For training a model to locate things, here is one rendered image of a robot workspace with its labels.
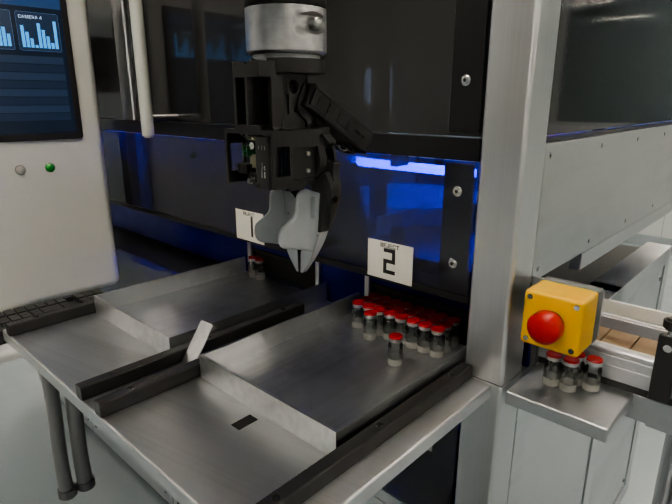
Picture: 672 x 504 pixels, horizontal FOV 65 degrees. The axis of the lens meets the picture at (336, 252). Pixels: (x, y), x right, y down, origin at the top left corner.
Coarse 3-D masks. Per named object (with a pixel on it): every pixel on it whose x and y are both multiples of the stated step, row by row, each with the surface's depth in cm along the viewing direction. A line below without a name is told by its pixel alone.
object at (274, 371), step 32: (288, 320) 85; (320, 320) 90; (224, 352) 76; (256, 352) 81; (288, 352) 81; (320, 352) 81; (352, 352) 81; (384, 352) 81; (416, 352) 81; (224, 384) 70; (256, 384) 72; (288, 384) 72; (320, 384) 72; (352, 384) 72; (384, 384) 72; (416, 384) 67; (288, 416) 62; (320, 416) 65; (352, 416) 65; (320, 448) 59
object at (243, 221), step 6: (240, 210) 103; (240, 216) 104; (246, 216) 102; (252, 216) 101; (258, 216) 100; (240, 222) 104; (246, 222) 103; (240, 228) 104; (246, 228) 103; (240, 234) 105; (246, 234) 104; (252, 240) 103
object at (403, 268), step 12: (372, 240) 82; (372, 252) 82; (384, 252) 80; (396, 252) 79; (408, 252) 77; (372, 264) 83; (396, 264) 79; (408, 264) 78; (384, 276) 81; (396, 276) 80; (408, 276) 78
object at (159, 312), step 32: (128, 288) 100; (160, 288) 105; (192, 288) 109; (224, 288) 109; (256, 288) 109; (288, 288) 109; (320, 288) 101; (128, 320) 87; (160, 320) 93; (192, 320) 93; (224, 320) 86
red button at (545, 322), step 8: (536, 312) 63; (544, 312) 62; (552, 312) 62; (528, 320) 63; (536, 320) 62; (544, 320) 62; (552, 320) 61; (560, 320) 62; (528, 328) 63; (536, 328) 62; (544, 328) 62; (552, 328) 61; (560, 328) 61; (536, 336) 63; (544, 336) 62; (552, 336) 61; (560, 336) 62; (544, 344) 63
